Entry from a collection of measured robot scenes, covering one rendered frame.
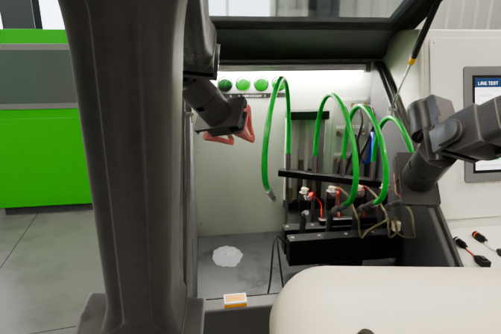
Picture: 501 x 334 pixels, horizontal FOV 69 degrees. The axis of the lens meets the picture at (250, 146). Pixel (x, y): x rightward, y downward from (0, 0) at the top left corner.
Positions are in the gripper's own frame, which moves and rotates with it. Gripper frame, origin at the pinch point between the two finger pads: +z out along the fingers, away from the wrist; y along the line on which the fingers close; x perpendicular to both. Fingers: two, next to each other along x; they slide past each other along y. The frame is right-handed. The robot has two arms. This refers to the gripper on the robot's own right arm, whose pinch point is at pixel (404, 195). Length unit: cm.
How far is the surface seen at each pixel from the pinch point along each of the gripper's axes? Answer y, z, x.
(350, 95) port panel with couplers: 49, 33, 3
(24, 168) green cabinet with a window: 89, 200, 258
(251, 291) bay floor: -16, 38, 33
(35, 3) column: 276, 180, 307
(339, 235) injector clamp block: 0.1, 33.5, 8.8
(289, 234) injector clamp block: 0.2, 35.6, 23.0
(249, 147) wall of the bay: 31, 39, 38
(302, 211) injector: 5.2, 28.6, 19.6
